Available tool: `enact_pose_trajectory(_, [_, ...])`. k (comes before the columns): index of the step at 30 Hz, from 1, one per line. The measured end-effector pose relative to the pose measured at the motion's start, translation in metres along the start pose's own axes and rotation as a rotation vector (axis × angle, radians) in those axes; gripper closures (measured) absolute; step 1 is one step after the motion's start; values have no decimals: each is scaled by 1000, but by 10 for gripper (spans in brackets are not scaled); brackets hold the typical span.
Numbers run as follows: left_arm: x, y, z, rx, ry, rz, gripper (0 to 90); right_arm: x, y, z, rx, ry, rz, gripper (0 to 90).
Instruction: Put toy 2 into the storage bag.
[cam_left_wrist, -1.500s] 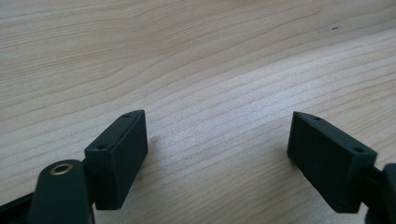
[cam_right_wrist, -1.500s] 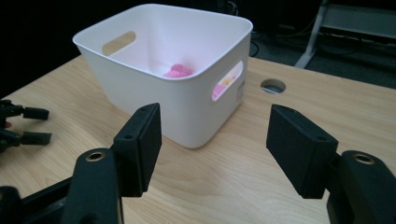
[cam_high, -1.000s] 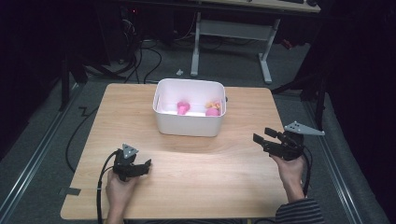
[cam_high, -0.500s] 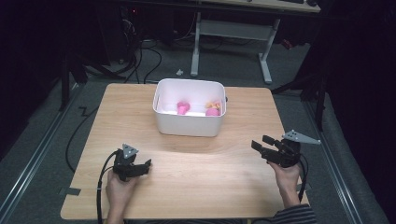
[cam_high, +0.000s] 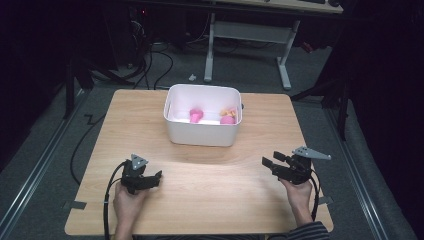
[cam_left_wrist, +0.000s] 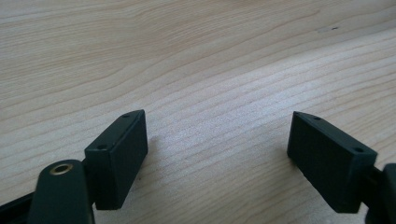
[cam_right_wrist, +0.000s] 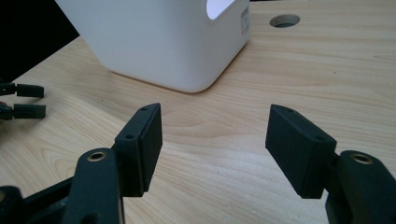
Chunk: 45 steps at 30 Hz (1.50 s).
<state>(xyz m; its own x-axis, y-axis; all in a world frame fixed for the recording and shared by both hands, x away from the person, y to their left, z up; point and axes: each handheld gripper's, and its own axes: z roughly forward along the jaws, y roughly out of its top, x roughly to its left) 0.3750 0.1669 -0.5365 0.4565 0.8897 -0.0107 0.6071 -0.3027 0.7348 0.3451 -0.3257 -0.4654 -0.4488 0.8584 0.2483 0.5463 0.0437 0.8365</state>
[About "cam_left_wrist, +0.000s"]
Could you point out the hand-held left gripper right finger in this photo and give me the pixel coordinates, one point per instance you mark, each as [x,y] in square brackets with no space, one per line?
[330,161]

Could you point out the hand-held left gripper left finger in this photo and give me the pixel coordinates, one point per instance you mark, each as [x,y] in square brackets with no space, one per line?
[116,161]

